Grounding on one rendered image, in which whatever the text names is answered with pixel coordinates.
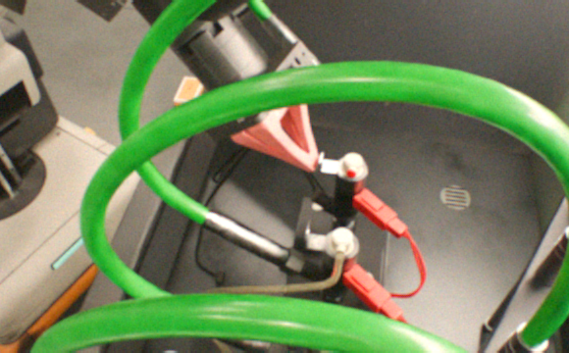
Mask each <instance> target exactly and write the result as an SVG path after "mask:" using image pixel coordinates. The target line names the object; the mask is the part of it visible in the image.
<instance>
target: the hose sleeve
mask: <svg viewBox="0 0 569 353"><path fill-rule="evenodd" d="M262 27H263V28H264V29H266V31H267V32H268V33H269V36H271V37H272V38H274V39H275V41H276V42H277V43H278V44H279V45H280V46H281V47H282V48H283V49H284V48H286V47H287V46H289V45H291V44H293V43H295V42H296V41H299V40H298V38H297V37H296V36H295V35H294V33H293V32H292V31H291V30H290V29H289V27H287V26H286V25H285V24H284V22H283V21H281V20H280V18H279V17H278V15H277V14H276V13H275V14H274V13H273V14H271V15H270V17H268V18H267V19H266V20H265V21H264V22H263V23H262ZM308 51H309V50H308ZM309 53H310V51H309ZM309 56H310V57H311V59H312V60H313V61H314V63H315V64H316V65H318V64H322V63H321V62H318V61H317V59H316V58H315V56H313V55H312V54H311V53H310V55H309Z"/></svg>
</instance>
